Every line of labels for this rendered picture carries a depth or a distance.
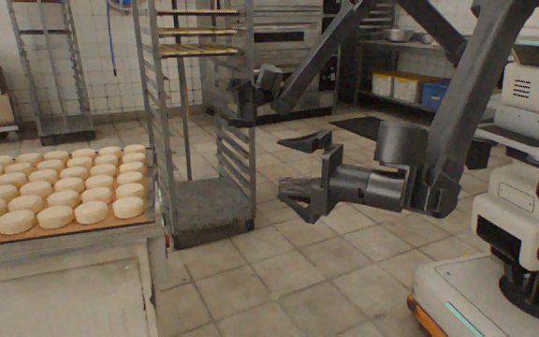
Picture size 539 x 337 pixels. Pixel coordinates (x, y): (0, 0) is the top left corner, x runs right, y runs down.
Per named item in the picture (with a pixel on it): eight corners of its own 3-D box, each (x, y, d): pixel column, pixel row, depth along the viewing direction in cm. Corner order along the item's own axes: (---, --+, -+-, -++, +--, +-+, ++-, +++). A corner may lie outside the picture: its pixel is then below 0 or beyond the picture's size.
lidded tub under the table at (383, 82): (368, 92, 525) (370, 72, 515) (394, 89, 544) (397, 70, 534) (387, 96, 493) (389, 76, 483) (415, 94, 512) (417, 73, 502)
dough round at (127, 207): (109, 219, 65) (108, 209, 65) (119, 206, 70) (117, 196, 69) (139, 218, 66) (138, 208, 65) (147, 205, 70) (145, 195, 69)
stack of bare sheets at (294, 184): (280, 201, 269) (280, 197, 268) (279, 179, 306) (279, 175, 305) (365, 202, 268) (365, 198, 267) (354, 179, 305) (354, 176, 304)
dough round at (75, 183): (50, 195, 74) (47, 185, 74) (69, 184, 79) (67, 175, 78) (71, 197, 73) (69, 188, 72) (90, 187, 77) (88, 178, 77)
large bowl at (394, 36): (374, 41, 501) (375, 30, 495) (396, 40, 517) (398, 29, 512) (396, 43, 469) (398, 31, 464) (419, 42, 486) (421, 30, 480)
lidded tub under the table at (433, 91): (416, 104, 454) (420, 81, 444) (444, 99, 475) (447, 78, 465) (444, 110, 423) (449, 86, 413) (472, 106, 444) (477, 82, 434)
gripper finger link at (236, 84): (216, 81, 104) (235, 77, 112) (218, 108, 107) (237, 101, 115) (237, 83, 101) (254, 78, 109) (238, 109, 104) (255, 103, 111)
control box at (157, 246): (152, 286, 80) (144, 228, 75) (149, 229, 101) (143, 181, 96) (170, 283, 81) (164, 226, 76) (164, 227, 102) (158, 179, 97)
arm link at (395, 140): (456, 214, 56) (409, 203, 64) (472, 136, 55) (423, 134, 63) (394, 207, 50) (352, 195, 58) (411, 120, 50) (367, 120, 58)
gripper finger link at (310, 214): (269, 214, 64) (321, 228, 60) (269, 175, 61) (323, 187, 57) (286, 197, 69) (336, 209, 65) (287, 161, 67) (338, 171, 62)
